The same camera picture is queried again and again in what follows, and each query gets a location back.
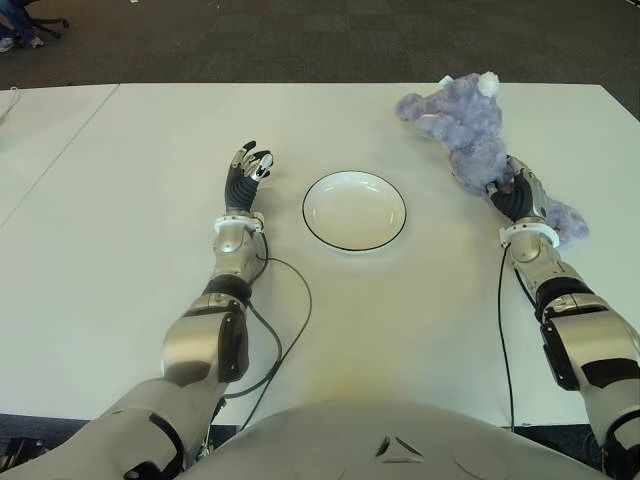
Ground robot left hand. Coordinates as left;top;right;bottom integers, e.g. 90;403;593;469
223;141;276;214

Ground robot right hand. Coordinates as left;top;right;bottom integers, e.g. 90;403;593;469
485;154;550;221

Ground purple plush doll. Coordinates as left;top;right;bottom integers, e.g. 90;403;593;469
394;72;590;250

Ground white plate black rim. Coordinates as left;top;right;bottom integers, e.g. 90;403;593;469
302;171;407;252

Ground black office chair base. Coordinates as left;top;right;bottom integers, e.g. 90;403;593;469
29;14;70;39

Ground silver robot torso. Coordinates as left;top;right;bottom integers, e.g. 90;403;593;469
184;397;616;480

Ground person legs blue jeans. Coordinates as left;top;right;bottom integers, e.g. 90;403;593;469
0;0;45;53

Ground thin black cable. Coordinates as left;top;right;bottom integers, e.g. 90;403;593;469
239;232;314;431

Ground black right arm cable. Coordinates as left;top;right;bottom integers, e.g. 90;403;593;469
496;239;517;434

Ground thick black cable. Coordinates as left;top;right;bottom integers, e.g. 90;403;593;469
222;302;285;401

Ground thin white wire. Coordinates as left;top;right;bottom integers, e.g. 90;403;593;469
0;87;21;124

